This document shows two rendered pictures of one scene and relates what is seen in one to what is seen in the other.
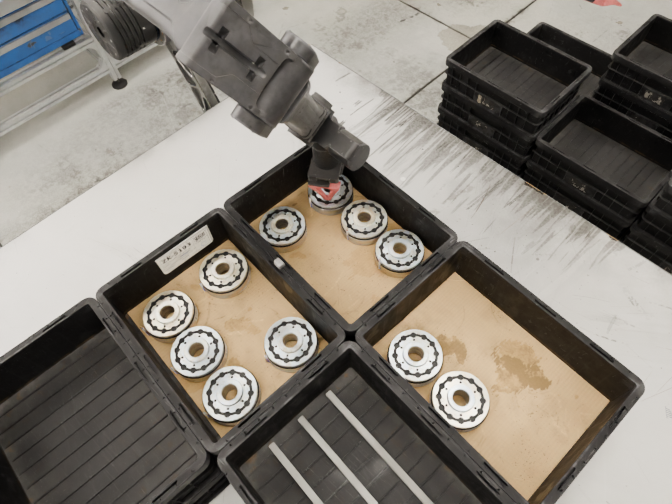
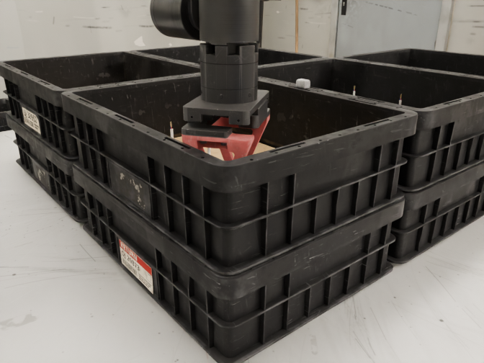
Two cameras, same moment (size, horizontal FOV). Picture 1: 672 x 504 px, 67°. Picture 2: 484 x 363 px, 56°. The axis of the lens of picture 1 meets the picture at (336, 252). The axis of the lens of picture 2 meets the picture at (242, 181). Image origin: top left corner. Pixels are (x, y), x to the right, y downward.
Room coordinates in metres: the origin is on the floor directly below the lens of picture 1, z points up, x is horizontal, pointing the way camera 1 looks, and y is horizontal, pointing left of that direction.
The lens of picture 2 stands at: (1.17, 0.01, 1.06)
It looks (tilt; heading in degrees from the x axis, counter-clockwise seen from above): 23 degrees down; 179
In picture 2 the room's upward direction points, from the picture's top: straight up
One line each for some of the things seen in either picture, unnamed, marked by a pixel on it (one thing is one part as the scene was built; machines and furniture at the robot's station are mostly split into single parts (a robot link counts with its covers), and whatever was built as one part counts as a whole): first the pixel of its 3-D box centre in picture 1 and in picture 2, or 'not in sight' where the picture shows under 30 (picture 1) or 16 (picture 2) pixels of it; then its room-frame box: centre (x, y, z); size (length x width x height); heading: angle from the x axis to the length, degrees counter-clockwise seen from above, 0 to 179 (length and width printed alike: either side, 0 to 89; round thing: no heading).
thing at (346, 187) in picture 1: (330, 189); not in sight; (0.72, 0.00, 0.86); 0.10 x 0.10 x 0.01
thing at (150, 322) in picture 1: (168, 313); not in sight; (0.44, 0.34, 0.86); 0.10 x 0.10 x 0.01
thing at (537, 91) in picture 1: (502, 112); not in sight; (1.40, -0.67, 0.37); 0.40 x 0.30 x 0.45; 40
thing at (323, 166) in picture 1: (326, 153); (229, 79); (0.72, 0.00, 0.98); 0.10 x 0.07 x 0.07; 165
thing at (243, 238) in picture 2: (338, 236); (224, 147); (0.58, -0.01, 0.87); 0.40 x 0.30 x 0.11; 38
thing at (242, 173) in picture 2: (337, 223); (223, 110); (0.58, -0.01, 0.92); 0.40 x 0.30 x 0.02; 38
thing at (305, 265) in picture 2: not in sight; (225, 216); (0.58, -0.01, 0.76); 0.40 x 0.30 x 0.12; 38
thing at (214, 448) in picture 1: (217, 316); (364, 83); (0.40, 0.23, 0.92); 0.40 x 0.30 x 0.02; 38
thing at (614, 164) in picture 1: (592, 177); not in sight; (1.09, -0.94, 0.31); 0.40 x 0.30 x 0.34; 40
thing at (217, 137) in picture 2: not in sight; (225, 152); (0.73, 0.00, 0.91); 0.07 x 0.07 x 0.09; 75
